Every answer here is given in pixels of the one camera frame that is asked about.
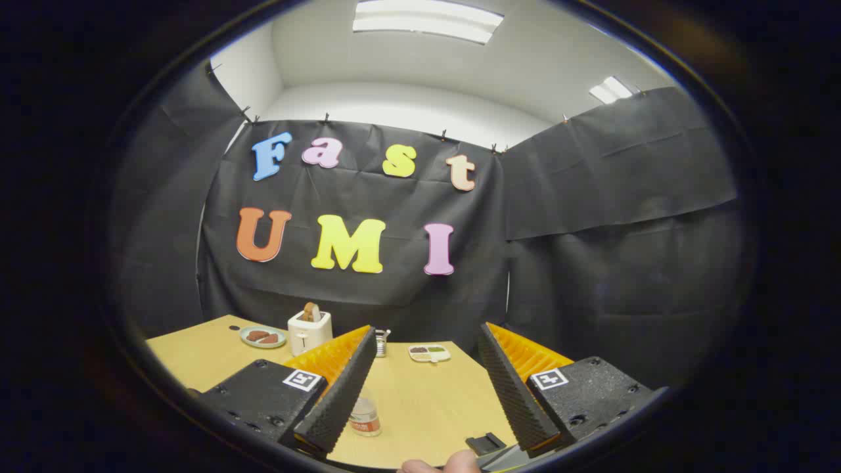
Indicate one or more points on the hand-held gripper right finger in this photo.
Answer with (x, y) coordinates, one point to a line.
(516, 394)

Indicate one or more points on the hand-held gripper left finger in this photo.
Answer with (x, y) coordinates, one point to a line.
(341, 394)

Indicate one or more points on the clear plastic juice bottle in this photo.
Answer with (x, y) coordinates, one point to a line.
(364, 420)

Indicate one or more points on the white toaster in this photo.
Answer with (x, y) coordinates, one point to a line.
(309, 335)

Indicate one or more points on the wooden table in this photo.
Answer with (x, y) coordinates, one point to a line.
(427, 401)

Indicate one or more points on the brown bread slice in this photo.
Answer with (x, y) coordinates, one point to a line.
(311, 311)

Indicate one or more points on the white divided tray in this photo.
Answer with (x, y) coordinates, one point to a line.
(429, 354)

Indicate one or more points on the brown food pieces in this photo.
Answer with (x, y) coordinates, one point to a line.
(261, 337)

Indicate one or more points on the pale green plate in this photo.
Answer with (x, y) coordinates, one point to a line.
(246, 341)

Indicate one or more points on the small ceiling light panel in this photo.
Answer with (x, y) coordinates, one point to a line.
(610, 90)

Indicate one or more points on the large ceiling light panel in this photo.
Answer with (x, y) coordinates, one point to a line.
(427, 20)

